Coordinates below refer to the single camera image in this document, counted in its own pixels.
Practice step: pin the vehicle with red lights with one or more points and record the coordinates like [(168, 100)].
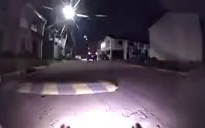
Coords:
[(92, 57)]

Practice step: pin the dark building with pillars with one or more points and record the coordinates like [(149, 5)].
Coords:
[(20, 33)]

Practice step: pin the robot's own part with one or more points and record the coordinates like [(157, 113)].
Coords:
[(65, 126), (136, 125)]

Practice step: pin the street lamp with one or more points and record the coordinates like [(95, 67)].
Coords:
[(68, 12)]

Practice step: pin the yellow striped speed bump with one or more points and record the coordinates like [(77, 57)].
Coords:
[(66, 88)]

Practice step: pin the pale plain building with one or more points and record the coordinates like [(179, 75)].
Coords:
[(175, 36)]

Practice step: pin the grey asphalt road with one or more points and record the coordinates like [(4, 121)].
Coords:
[(150, 96)]

